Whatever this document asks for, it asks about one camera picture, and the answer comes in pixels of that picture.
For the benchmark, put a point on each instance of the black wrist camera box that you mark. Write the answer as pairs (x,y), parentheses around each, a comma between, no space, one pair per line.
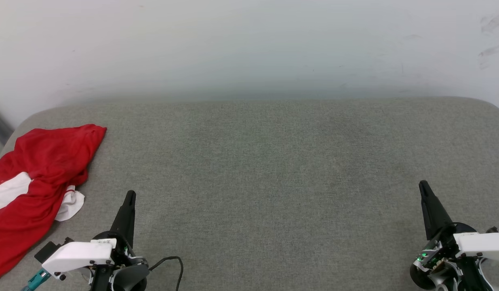
(493,230)
(47,251)

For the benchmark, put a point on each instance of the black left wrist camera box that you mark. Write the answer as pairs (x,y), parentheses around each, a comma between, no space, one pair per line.
(47,251)

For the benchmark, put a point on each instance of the red and white shirt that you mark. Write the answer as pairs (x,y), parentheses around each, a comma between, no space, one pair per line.
(39,169)

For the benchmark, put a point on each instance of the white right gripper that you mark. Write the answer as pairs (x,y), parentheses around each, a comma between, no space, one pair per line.
(481,244)

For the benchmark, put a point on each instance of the grey fabric sofa cushion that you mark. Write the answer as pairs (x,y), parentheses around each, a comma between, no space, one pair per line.
(273,169)

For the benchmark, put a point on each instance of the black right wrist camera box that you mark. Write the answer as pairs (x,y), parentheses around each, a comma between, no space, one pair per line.
(493,230)

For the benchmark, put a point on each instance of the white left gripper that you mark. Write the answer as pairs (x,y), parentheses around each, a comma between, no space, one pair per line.
(77,254)

